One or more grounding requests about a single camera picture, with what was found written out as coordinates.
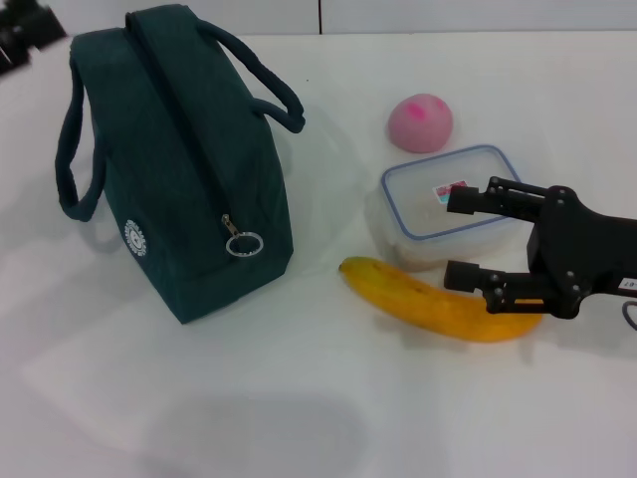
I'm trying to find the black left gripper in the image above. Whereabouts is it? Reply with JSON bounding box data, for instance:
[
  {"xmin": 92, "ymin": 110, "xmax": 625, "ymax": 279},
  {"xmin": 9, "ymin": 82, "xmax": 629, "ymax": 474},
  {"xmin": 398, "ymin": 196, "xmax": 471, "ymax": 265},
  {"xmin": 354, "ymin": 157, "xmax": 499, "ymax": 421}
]
[{"xmin": 0, "ymin": 0, "xmax": 67, "ymax": 76}]

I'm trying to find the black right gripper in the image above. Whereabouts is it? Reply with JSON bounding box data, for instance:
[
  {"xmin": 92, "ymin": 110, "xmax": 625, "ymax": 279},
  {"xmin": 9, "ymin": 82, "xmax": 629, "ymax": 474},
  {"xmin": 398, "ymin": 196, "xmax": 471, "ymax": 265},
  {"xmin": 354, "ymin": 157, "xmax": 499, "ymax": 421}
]
[{"xmin": 444, "ymin": 175, "xmax": 637, "ymax": 320}]

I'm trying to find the clear plastic food container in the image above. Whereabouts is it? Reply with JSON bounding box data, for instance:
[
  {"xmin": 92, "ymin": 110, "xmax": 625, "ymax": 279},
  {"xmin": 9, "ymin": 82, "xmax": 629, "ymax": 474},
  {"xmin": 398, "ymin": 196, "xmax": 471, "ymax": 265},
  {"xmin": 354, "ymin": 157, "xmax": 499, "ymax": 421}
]
[{"xmin": 365, "ymin": 143, "xmax": 524, "ymax": 273}]

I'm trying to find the yellow banana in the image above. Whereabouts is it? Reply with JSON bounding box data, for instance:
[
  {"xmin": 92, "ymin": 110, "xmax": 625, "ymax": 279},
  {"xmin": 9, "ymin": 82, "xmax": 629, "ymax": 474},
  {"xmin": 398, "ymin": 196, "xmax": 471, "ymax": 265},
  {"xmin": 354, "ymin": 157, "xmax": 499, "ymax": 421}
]
[{"xmin": 338, "ymin": 256, "xmax": 543, "ymax": 344}]

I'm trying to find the pink peach toy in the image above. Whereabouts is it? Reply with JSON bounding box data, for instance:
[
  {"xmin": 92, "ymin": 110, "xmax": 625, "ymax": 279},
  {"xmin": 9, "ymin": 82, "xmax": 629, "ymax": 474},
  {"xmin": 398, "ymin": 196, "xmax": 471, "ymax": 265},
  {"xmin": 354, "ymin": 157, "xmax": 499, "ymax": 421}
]
[{"xmin": 387, "ymin": 93, "xmax": 454, "ymax": 155}]

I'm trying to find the dark teal insulated lunch bag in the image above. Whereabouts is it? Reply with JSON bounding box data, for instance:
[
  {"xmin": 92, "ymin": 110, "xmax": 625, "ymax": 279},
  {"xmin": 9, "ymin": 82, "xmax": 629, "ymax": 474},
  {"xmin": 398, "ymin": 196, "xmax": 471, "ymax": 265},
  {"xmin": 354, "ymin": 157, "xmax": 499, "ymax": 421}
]
[{"xmin": 54, "ymin": 9, "xmax": 306, "ymax": 328}]

